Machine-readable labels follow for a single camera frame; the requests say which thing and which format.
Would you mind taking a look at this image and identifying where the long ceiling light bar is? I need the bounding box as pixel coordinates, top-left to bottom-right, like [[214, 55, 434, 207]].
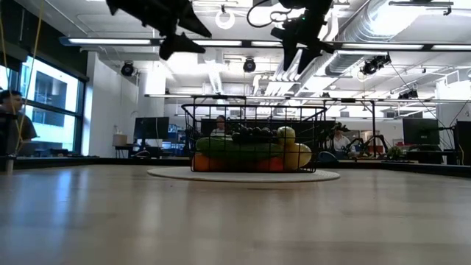
[[58, 35, 471, 52]]

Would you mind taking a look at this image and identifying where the yellow cable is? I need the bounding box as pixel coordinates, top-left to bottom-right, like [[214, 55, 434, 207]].
[[0, 0, 45, 155]]

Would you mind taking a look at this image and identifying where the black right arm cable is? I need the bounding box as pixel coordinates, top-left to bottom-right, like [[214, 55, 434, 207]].
[[245, 0, 292, 29]]

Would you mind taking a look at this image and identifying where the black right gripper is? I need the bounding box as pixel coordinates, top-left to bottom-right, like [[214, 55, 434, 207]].
[[270, 0, 336, 75]]

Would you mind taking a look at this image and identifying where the person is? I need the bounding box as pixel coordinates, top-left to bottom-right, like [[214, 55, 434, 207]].
[[0, 90, 38, 156], [328, 123, 355, 152], [210, 114, 232, 138]]

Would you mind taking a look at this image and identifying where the green cucumber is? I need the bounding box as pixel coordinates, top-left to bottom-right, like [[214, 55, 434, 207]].
[[194, 136, 285, 162]]

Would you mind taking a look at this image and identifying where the silver ceiling duct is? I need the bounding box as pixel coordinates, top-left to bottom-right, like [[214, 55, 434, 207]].
[[325, 0, 409, 77]]

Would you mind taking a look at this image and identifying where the yellow-orange mango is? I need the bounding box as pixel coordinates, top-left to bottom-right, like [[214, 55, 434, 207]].
[[282, 142, 314, 172]]

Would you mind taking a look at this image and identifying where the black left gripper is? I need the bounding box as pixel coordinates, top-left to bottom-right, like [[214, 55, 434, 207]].
[[105, 0, 213, 62]]

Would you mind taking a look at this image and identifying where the large window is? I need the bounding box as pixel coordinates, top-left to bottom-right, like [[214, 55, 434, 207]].
[[0, 54, 88, 155]]

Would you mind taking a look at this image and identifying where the small background plant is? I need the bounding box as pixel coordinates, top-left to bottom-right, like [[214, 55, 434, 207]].
[[386, 146, 404, 160]]

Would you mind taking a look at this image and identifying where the black grape bunch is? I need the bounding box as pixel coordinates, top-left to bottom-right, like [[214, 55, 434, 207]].
[[230, 125, 280, 145]]

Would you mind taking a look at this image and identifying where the white ring light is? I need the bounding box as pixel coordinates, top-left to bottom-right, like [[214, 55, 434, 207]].
[[215, 7, 236, 31]]

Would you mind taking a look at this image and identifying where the black computer monitor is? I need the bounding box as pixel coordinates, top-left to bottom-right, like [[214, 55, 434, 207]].
[[402, 117, 441, 146], [455, 120, 471, 166], [132, 116, 171, 141]]

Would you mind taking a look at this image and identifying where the black wire basket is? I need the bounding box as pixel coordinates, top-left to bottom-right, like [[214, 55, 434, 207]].
[[180, 103, 328, 174]]

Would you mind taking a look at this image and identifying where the white round plate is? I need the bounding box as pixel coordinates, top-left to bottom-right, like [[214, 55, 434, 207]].
[[146, 166, 341, 184]]

